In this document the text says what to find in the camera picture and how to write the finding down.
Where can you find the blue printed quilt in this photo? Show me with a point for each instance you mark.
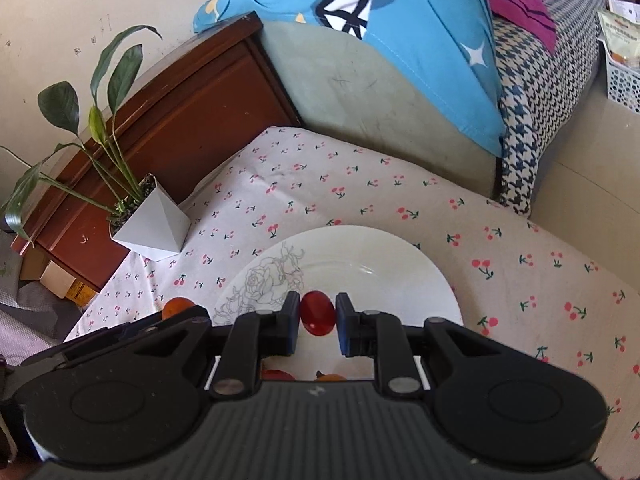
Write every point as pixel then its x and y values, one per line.
pixel 425 35

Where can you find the houndstooth bed sheet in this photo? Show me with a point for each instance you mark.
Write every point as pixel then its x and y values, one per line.
pixel 550 85

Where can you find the purple cloth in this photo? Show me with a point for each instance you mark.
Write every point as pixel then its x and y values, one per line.
pixel 515 0

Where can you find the dark wooden cabinet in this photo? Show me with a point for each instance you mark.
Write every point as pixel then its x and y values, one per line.
pixel 190 125

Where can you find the white plate with flower drawing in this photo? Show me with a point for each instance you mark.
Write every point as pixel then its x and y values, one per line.
pixel 360 260

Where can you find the potted plant in white pot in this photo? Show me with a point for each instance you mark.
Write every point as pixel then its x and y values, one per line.
pixel 155 225

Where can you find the red cherry tomato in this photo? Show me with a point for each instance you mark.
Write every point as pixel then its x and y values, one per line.
pixel 316 319
pixel 275 374

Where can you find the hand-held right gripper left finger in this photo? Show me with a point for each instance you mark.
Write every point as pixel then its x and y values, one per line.
pixel 291 322

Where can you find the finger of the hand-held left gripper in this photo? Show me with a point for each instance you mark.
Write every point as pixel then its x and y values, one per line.
pixel 90 342

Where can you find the cherry print tablecloth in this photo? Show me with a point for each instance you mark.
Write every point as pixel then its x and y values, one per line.
pixel 500 240

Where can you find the pale green sofa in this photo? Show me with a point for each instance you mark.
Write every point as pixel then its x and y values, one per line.
pixel 360 100

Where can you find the open cardboard box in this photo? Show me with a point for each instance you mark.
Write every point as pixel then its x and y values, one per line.
pixel 55 280

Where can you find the lilac checked cloth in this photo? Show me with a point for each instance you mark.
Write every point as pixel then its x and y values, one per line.
pixel 25 320

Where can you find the orange mandarin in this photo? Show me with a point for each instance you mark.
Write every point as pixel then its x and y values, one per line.
pixel 330 377
pixel 177 305

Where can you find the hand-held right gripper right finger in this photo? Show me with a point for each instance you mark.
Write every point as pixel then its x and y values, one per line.
pixel 344 325

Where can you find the snack packet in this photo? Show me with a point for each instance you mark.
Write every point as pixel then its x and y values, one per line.
pixel 625 35

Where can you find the white plastic basket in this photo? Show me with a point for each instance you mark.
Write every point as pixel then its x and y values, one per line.
pixel 620 87

